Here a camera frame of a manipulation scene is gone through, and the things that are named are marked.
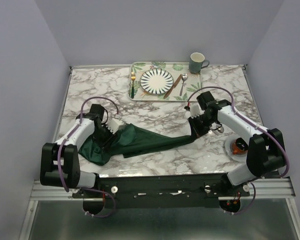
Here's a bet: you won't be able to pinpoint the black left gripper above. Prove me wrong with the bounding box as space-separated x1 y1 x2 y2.
92 123 119 152

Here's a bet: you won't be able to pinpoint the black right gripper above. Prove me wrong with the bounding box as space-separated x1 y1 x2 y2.
188 113 216 142

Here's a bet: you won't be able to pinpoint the dark green cloth napkin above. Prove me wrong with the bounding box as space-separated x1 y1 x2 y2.
78 124 195 166

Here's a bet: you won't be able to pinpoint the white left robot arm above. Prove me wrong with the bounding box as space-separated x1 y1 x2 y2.
40 104 124 198

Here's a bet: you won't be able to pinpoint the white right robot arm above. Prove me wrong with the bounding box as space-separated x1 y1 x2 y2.
188 91 288 196

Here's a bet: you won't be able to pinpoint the silver spoon on table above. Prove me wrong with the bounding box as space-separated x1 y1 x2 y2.
211 125 225 135

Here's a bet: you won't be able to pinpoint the white saucer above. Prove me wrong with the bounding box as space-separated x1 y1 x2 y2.
224 134 248 163

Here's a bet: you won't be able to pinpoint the silver spoon on tray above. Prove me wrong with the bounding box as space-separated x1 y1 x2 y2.
179 73 188 97

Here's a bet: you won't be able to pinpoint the striped white round plate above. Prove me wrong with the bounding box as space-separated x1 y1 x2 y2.
140 68 174 95

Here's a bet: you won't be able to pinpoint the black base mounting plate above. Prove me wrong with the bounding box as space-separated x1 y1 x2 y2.
67 171 250 214

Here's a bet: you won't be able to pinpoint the green ceramic mug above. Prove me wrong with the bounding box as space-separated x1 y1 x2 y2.
188 52 210 74

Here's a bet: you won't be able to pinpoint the leaf-patterned serving tray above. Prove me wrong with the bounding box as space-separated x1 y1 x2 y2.
127 61 203 102

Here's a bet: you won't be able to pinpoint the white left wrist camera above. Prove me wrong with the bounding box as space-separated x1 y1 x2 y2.
106 118 124 134

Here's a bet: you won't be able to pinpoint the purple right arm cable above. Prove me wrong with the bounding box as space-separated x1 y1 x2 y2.
186 86 291 216

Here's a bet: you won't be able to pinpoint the gold fork green handle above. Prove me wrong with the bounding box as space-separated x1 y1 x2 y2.
130 71 136 99

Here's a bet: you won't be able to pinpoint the aluminium frame rail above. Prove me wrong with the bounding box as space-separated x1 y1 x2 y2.
30 178 296 201

